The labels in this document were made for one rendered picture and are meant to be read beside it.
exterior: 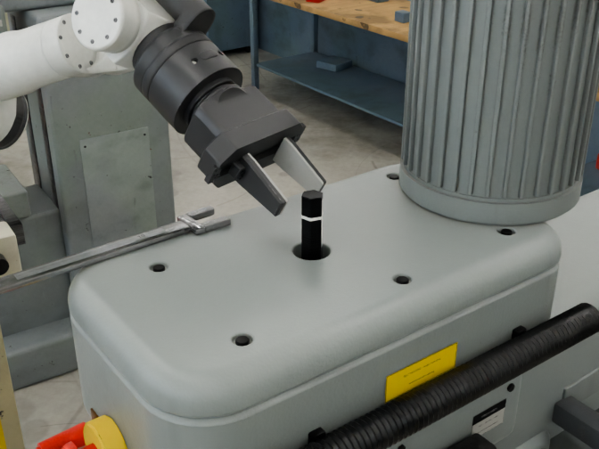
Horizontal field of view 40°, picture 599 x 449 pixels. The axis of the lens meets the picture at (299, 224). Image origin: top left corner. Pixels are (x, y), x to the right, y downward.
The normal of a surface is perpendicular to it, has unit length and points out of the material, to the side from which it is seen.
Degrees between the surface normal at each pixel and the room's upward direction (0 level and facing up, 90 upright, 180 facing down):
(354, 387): 90
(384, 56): 90
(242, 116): 30
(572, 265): 0
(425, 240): 0
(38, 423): 0
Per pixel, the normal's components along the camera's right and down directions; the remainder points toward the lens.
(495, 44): -0.29, 0.44
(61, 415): 0.00, -0.89
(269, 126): 0.38, -0.62
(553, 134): 0.38, 0.43
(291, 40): -0.80, 0.27
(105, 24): -0.45, 0.08
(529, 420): 0.59, 0.37
